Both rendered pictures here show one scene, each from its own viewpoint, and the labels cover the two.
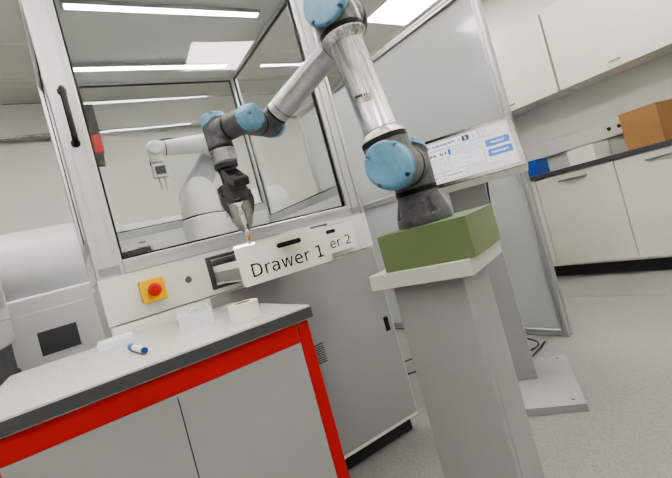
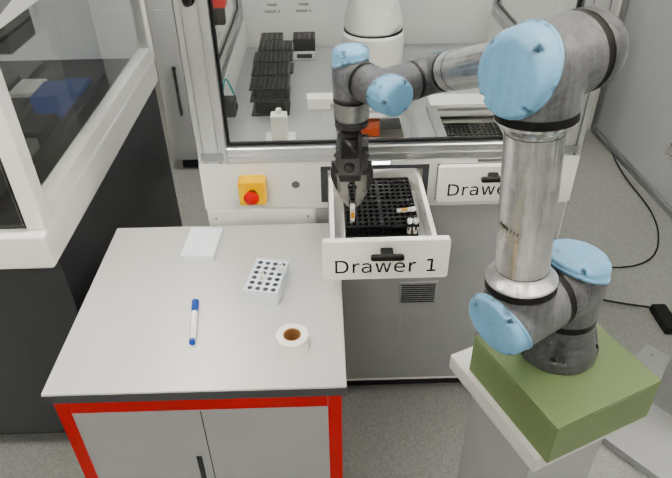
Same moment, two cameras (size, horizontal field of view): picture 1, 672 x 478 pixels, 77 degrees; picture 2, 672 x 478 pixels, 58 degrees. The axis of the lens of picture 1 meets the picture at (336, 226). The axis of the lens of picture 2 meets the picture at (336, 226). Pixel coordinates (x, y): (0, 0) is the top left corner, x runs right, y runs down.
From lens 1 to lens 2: 0.92 m
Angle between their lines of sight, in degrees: 46
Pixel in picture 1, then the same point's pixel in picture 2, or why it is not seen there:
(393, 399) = not seen: hidden behind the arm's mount
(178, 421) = (198, 423)
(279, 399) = (292, 434)
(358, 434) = (439, 367)
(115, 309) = (213, 194)
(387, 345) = not seen: hidden behind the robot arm
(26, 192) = not seen: outside the picture
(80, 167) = (192, 33)
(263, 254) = (354, 254)
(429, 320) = (490, 433)
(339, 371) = (444, 314)
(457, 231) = (544, 429)
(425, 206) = (550, 350)
